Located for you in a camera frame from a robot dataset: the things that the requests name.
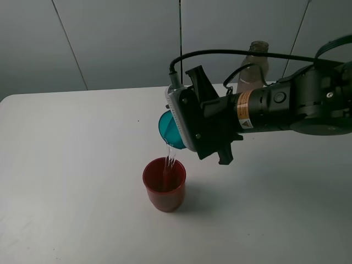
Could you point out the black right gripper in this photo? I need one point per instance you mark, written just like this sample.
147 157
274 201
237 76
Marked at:
219 114

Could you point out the teal translucent plastic cup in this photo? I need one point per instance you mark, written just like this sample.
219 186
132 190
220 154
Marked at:
169 132

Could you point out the clear brownish plastic bottle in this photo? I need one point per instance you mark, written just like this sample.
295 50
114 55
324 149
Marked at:
250 78

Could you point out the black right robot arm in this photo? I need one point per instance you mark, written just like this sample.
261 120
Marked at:
311 101

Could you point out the red plastic cup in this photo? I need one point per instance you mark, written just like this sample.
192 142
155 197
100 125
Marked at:
165 187

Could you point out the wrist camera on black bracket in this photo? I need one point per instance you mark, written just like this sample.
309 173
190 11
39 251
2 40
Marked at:
189 119

